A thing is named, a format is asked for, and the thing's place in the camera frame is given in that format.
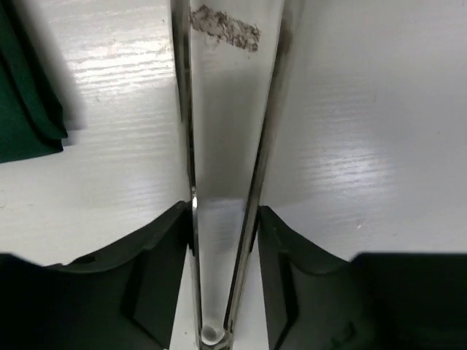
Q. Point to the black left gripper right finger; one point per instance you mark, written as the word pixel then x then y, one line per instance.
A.
pixel 378 300

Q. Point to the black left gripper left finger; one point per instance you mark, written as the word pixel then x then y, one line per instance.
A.
pixel 122 296

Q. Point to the silver metal tongs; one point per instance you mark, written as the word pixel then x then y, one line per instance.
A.
pixel 180 33

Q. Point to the dark green cloth mat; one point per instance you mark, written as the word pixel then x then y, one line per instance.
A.
pixel 32 123

